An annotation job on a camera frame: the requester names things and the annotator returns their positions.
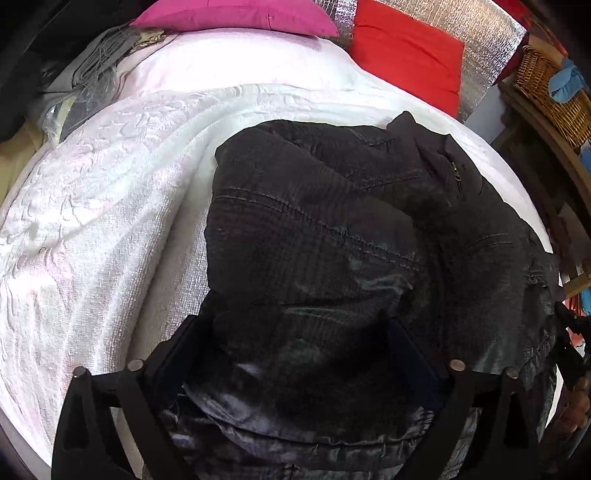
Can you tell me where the pink pillow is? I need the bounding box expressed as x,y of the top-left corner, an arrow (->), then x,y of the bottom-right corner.
131,0 -> 339,37

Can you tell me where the pile of black coats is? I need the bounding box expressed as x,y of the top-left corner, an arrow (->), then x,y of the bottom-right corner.
1,1 -> 114,141

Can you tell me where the silver foil insulation board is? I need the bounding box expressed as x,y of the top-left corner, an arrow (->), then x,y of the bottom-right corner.
313,0 -> 528,123

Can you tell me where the black device at right edge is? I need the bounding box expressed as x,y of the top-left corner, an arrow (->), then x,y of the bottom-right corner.
551,302 -> 590,390

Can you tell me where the light blue cloth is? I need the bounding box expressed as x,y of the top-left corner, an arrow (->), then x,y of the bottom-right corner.
548,58 -> 590,104

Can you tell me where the red pillow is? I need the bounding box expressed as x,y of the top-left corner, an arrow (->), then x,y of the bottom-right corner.
349,0 -> 465,117

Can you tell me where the cream leather sofa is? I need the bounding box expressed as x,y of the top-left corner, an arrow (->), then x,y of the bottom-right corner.
0,122 -> 45,201

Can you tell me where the grey garment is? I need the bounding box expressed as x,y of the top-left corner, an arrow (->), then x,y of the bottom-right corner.
28,25 -> 140,137

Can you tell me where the wooden side table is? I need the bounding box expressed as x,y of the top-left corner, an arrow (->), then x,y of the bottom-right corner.
492,83 -> 590,298

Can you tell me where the white textured bed blanket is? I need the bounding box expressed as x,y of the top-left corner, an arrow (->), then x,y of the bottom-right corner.
1,29 -> 548,479

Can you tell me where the black quilted puffer jacket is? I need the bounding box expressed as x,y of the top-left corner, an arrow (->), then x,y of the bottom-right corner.
161,113 -> 561,479

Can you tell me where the wicker basket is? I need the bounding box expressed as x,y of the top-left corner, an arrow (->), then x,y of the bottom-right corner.
514,46 -> 590,151

